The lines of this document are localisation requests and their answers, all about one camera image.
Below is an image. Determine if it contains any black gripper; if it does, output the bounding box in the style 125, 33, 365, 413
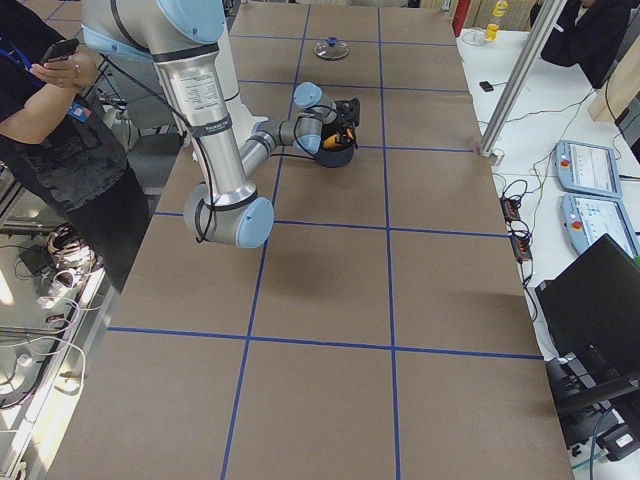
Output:
335, 98, 360, 145

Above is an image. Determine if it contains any yellow toy corn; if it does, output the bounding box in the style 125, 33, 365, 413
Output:
322, 128, 355, 151

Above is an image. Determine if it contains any glass lid blue knob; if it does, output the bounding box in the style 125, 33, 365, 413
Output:
314, 37, 350, 61

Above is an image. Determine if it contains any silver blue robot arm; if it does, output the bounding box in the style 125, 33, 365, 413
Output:
82, 1, 360, 248

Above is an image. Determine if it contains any dark blue pot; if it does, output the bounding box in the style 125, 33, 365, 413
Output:
314, 143, 357, 168

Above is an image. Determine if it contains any person's hand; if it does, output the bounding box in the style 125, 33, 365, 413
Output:
30, 47, 99, 90

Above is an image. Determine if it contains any small black square sensor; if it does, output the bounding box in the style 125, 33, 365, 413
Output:
479, 81, 494, 92

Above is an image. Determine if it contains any yellow cup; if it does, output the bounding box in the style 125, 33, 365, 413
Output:
484, 23, 500, 42

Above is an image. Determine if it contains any far teach pendant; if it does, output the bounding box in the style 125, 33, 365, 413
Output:
554, 140, 622, 199

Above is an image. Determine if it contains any teach pendant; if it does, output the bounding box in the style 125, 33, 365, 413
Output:
554, 140, 622, 199
560, 193, 639, 258

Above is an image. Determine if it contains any near teach pendant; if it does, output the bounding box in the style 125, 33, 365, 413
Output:
560, 193, 639, 258

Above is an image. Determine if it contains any black smartphone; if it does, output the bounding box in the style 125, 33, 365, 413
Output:
40, 38, 80, 65

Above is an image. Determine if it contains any person in dark clothes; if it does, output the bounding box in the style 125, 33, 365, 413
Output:
1, 1, 149, 292

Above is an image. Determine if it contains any black laptop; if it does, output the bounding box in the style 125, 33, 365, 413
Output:
535, 234, 639, 369

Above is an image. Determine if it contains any aluminium frame post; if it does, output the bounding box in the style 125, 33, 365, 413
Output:
477, 0, 566, 166

